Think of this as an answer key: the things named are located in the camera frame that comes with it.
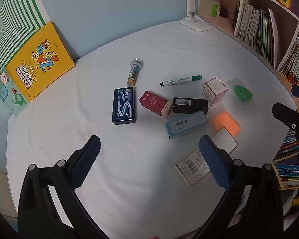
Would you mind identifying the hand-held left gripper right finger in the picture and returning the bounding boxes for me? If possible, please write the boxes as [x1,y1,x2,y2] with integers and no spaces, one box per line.
[194,134,284,239]

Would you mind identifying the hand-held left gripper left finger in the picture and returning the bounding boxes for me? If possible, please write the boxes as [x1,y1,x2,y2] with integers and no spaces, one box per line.
[17,135,107,239]

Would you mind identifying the long white barcode box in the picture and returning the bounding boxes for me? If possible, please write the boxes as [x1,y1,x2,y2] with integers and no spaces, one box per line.
[174,127,239,187]

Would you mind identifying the orange sticky note pad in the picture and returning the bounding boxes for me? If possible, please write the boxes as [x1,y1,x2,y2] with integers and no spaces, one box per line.
[212,111,241,136]

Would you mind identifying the light blue carton box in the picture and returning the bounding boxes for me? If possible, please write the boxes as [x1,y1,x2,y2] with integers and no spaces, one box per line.
[165,110,208,139]

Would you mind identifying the green item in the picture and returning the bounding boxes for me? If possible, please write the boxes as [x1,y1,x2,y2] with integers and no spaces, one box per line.
[225,78,253,103]

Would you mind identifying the dark blue gum box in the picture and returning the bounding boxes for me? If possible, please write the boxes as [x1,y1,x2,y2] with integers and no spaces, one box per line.
[112,87,137,125]

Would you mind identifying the white cube box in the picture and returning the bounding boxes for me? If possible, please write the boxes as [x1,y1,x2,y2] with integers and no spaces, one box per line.
[202,78,228,106]

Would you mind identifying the red carton box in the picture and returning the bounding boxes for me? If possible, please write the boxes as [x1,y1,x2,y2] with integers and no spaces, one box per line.
[139,90,173,118]

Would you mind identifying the row of colourful books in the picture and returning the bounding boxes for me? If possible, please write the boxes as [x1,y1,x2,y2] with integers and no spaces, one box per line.
[279,38,299,91]

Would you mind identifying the row of leaning blue books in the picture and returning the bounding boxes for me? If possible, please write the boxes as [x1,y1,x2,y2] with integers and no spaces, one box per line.
[278,129,299,158]

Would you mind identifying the flat stack of books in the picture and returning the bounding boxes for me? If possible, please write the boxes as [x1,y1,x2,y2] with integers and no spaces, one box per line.
[274,154,299,188]

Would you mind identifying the black carton box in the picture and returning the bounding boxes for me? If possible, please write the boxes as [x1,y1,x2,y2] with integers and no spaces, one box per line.
[173,97,209,115]

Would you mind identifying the wooden bookshelf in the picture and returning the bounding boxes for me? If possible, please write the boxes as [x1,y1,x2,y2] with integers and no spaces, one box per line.
[198,0,299,192]

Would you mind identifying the row of thin booklets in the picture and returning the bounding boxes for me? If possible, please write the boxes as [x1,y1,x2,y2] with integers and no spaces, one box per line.
[233,4,281,66]

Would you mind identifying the green marker pen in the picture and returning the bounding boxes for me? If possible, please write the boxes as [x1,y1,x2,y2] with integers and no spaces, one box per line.
[160,75,203,87]

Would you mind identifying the small green elephant book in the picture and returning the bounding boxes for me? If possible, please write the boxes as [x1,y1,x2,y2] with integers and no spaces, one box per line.
[0,67,30,117]

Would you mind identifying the clear tablet tube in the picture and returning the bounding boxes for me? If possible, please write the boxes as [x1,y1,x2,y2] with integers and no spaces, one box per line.
[126,58,144,87]

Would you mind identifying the yellow picture book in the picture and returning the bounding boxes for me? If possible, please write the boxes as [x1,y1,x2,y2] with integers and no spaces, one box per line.
[5,22,76,102]

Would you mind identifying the white desk lamp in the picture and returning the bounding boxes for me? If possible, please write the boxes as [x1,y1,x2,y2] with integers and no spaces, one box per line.
[178,0,213,32]

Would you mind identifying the green striped poster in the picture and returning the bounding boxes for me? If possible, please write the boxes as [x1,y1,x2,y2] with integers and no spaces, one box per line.
[0,0,51,82]

